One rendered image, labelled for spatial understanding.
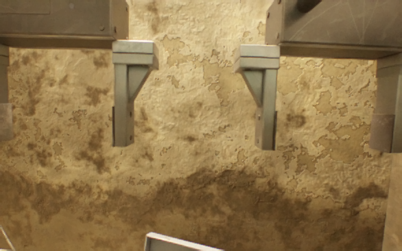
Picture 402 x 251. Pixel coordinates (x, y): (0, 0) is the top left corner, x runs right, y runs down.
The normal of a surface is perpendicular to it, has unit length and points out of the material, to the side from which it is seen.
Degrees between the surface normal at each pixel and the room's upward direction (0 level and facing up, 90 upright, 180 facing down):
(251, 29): 90
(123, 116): 90
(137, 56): 90
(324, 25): 90
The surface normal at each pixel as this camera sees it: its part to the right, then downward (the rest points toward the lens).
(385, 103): -1.00, -0.03
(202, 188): -0.15, 0.07
